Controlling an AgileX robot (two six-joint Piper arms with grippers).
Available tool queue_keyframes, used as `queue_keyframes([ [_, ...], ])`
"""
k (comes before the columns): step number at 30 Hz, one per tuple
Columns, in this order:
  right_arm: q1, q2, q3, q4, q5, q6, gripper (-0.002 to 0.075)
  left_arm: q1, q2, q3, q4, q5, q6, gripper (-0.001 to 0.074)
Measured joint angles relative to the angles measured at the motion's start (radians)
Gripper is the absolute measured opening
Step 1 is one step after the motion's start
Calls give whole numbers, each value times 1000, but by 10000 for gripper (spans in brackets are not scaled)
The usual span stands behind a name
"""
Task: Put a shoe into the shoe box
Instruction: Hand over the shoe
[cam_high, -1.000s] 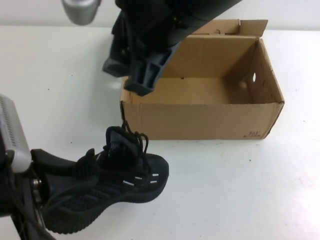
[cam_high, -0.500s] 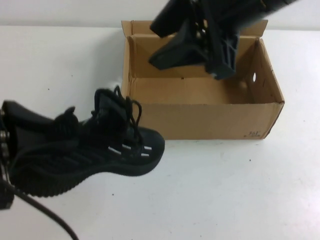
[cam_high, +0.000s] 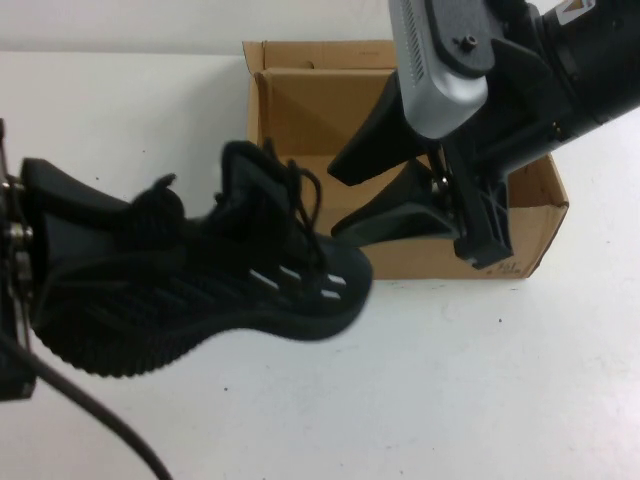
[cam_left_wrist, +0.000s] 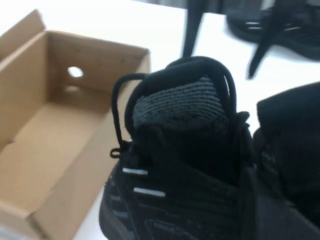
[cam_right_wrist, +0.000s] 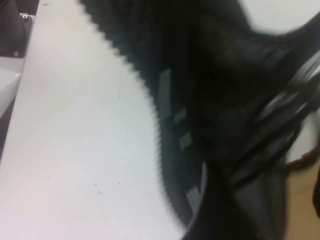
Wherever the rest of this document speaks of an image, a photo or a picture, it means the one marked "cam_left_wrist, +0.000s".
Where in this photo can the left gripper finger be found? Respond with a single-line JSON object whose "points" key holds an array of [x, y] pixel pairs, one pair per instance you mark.
{"points": [[270, 222]]}

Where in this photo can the brown cardboard shoe box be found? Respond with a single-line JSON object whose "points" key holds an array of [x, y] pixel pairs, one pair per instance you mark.
{"points": [[50, 150]]}

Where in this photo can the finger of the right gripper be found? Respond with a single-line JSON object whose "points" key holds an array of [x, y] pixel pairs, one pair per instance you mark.
{"points": [[261, 53], [193, 25]]}

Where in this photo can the black knit sneaker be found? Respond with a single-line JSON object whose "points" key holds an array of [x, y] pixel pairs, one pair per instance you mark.
{"points": [[187, 175], [295, 40]]}

